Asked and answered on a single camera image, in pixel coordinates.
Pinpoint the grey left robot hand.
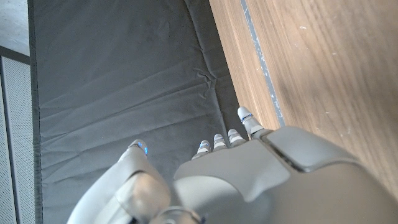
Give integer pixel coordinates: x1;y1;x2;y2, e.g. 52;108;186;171
67;106;398;224

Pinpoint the grey perforated panel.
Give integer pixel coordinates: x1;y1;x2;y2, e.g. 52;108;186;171
0;55;35;224

